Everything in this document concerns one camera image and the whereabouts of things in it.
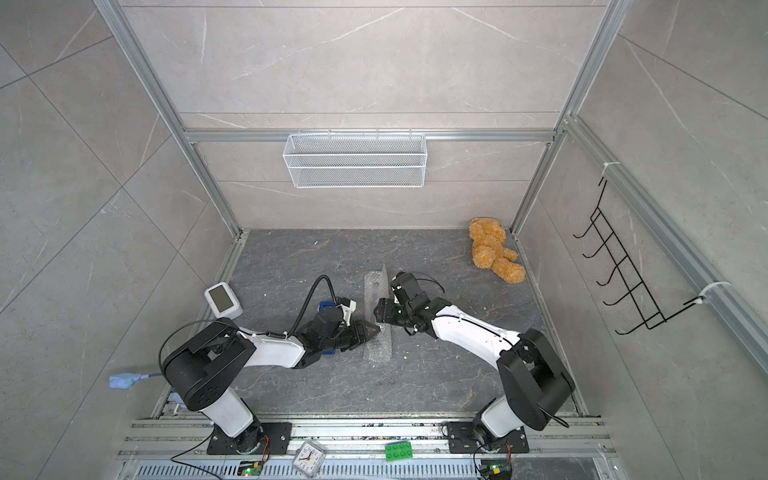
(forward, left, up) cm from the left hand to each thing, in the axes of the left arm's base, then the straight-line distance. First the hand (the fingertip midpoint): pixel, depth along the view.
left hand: (382, 330), depth 87 cm
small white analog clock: (-31, +18, -2) cm, 36 cm away
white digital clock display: (+12, +52, -2) cm, 54 cm away
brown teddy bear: (+21, -35, +10) cm, 42 cm away
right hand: (+3, -1, +4) cm, 5 cm away
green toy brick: (-30, -3, -1) cm, 31 cm away
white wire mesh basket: (+51, +7, +25) cm, 57 cm away
